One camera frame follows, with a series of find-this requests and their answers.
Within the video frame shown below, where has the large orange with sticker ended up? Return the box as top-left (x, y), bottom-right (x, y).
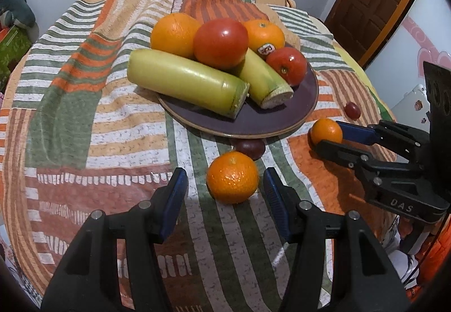
top-left (151, 12), bottom-right (201, 59)

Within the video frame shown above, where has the small mandarin orange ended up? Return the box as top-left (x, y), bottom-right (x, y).
top-left (309, 118), bottom-right (343, 145)
top-left (206, 151), bottom-right (259, 204)

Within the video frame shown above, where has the dark purple round plate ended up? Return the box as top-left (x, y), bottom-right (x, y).
top-left (156, 67), bottom-right (319, 139)

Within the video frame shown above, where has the red tomato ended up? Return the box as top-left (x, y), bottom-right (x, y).
top-left (193, 18), bottom-right (248, 71)
top-left (266, 47), bottom-right (307, 87)

